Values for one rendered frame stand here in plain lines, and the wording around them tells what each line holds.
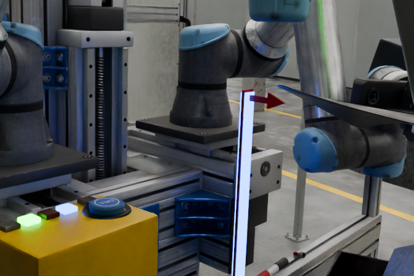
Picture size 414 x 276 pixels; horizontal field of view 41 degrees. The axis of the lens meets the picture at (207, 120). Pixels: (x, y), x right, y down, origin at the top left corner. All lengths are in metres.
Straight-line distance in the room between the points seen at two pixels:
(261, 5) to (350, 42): 9.82
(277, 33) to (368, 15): 9.37
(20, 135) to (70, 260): 0.43
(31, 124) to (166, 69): 1.85
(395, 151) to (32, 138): 0.62
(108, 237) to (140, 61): 2.09
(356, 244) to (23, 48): 0.77
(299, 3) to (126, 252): 0.35
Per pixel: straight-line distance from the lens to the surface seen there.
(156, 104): 2.76
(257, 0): 0.69
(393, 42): 1.31
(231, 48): 1.29
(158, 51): 2.73
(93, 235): 0.59
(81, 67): 1.16
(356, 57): 10.45
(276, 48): 1.31
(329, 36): 0.96
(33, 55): 0.97
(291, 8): 0.68
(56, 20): 1.21
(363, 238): 1.28
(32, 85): 0.98
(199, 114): 1.28
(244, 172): 0.82
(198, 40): 1.26
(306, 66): 0.95
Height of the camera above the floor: 1.30
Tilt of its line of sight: 11 degrees down
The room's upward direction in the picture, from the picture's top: 2 degrees clockwise
